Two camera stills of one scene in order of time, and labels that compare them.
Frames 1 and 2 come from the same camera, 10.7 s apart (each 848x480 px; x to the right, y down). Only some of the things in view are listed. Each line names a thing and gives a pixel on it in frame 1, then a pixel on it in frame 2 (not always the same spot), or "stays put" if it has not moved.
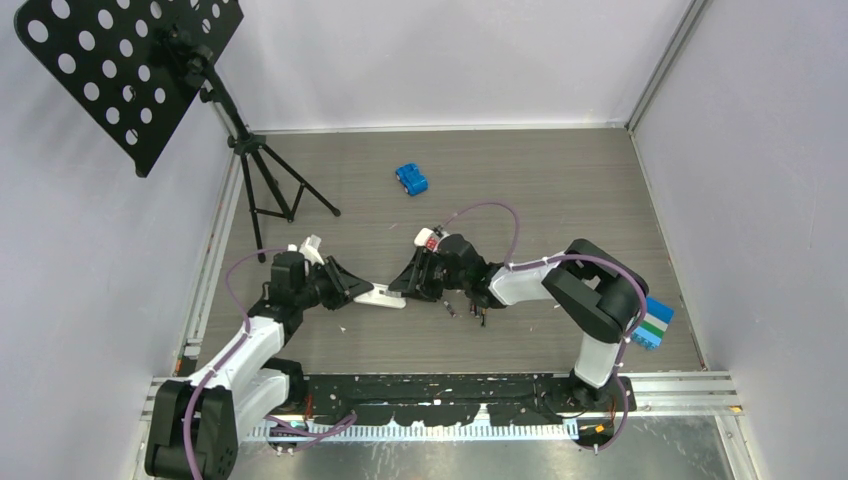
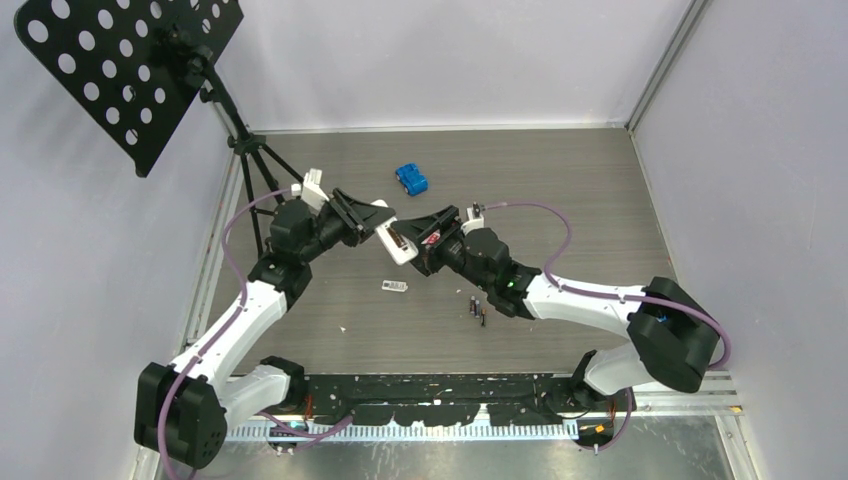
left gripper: x=352 y=287 to x=363 y=218
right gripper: x=409 y=283 to x=428 y=260
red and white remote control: x=426 y=237 stays put
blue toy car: x=411 y=179 stays put
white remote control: x=380 y=295 to x=399 y=245
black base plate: x=456 y=400 stays put
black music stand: x=137 y=68 stays put
